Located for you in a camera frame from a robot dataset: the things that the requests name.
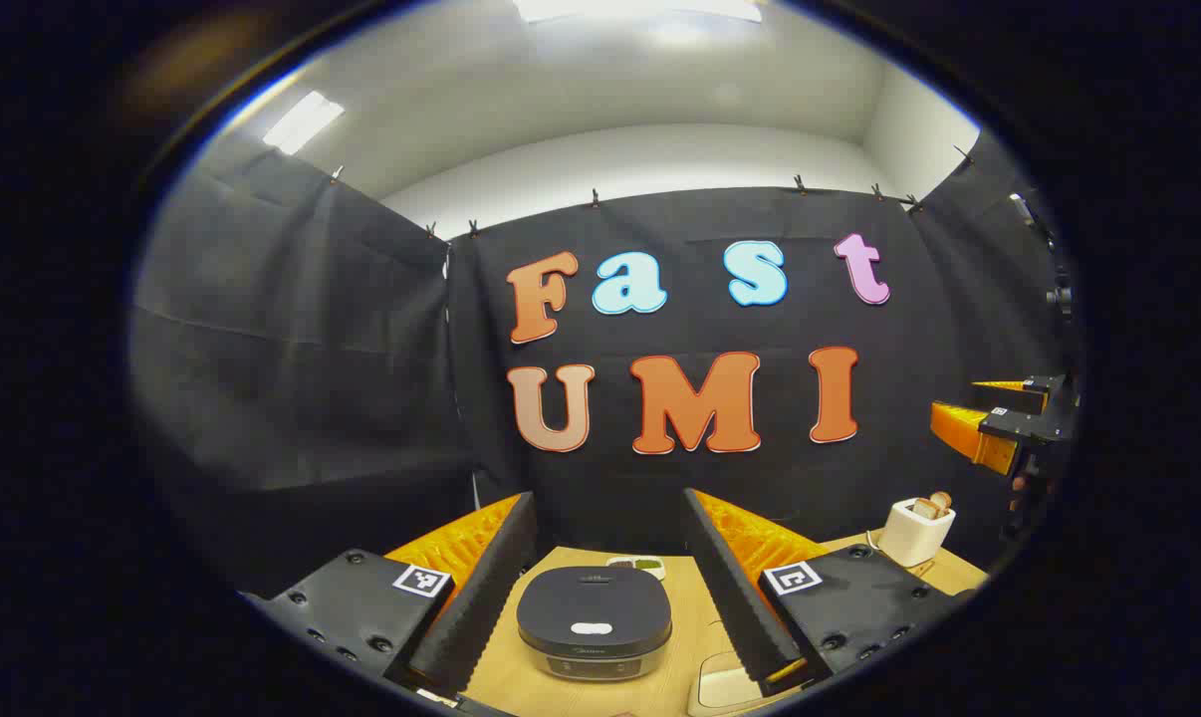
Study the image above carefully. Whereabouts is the beige square dish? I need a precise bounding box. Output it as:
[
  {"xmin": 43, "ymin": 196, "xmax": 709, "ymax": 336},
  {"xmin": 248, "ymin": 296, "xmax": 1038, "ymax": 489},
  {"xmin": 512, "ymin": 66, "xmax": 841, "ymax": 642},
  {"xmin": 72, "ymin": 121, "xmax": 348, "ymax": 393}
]
[{"xmin": 687, "ymin": 652, "xmax": 763, "ymax": 716}]

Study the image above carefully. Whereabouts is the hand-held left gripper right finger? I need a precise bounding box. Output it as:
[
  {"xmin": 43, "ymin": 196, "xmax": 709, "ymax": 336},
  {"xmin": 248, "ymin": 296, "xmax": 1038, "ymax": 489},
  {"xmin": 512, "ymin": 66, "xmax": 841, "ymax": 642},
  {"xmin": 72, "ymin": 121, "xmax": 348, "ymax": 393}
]
[{"xmin": 682, "ymin": 488, "xmax": 975, "ymax": 698}]

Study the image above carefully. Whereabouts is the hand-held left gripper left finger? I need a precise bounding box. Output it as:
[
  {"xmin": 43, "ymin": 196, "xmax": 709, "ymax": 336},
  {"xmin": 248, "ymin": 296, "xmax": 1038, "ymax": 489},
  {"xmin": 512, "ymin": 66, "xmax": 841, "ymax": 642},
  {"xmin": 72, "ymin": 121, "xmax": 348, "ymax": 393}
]
[{"xmin": 245, "ymin": 491, "xmax": 540, "ymax": 698}]

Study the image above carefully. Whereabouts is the dark grey rice cooker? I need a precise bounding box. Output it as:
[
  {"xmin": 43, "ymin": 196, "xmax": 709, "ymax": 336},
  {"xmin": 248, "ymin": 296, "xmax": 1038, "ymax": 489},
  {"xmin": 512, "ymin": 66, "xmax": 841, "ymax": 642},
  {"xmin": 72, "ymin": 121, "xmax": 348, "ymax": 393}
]
[{"xmin": 516, "ymin": 566, "xmax": 673, "ymax": 682}]

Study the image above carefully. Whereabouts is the black backdrop cloth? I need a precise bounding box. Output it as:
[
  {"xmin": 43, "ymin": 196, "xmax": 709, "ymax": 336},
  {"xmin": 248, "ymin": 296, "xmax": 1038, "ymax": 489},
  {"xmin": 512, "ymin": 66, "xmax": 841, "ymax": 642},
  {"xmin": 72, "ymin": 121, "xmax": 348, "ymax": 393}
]
[{"xmin": 130, "ymin": 129, "xmax": 1084, "ymax": 598}]

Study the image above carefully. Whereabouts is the white toaster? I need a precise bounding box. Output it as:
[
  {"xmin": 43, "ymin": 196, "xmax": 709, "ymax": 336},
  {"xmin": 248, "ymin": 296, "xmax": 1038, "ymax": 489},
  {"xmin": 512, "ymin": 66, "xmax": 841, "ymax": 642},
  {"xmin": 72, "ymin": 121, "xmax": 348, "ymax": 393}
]
[{"xmin": 876, "ymin": 498, "xmax": 957, "ymax": 569}]

